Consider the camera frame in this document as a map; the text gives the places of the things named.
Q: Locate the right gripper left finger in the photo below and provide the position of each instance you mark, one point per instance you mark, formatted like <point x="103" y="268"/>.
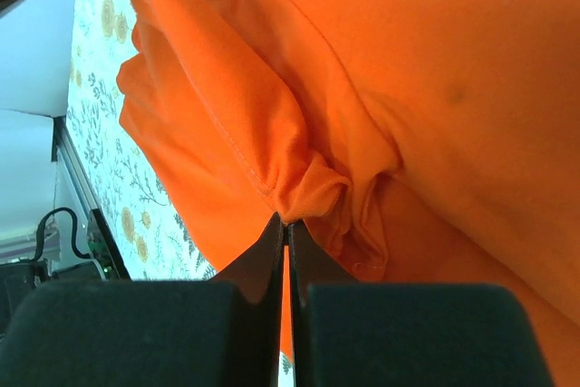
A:
<point x="224" y="331"/>

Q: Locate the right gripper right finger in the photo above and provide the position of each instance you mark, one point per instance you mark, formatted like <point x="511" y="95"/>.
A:
<point x="349" y="333"/>

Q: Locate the orange t-shirt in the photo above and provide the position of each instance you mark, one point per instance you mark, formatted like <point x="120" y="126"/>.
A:
<point x="419" y="140"/>

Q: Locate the floral table mat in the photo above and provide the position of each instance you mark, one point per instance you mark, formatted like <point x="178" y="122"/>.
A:
<point x="156" y="238"/>

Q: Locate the aluminium frame rail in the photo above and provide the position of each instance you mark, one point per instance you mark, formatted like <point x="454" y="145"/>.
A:
<point x="64" y="151"/>

